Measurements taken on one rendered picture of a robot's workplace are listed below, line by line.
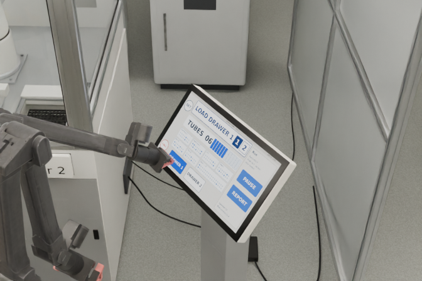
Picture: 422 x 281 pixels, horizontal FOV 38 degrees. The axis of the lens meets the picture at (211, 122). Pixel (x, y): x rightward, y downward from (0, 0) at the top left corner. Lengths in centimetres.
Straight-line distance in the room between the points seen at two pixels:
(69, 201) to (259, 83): 211
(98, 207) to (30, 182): 112
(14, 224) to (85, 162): 97
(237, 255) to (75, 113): 82
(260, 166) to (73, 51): 72
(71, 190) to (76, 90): 50
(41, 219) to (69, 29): 74
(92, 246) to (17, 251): 126
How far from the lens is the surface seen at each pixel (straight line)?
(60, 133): 188
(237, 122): 203
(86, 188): 247
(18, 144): 134
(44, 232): 156
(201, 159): 209
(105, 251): 275
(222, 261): 240
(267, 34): 486
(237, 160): 200
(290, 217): 337
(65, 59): 209
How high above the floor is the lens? 247
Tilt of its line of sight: 39 degrees down
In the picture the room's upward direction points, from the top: 1 degrees clockwise
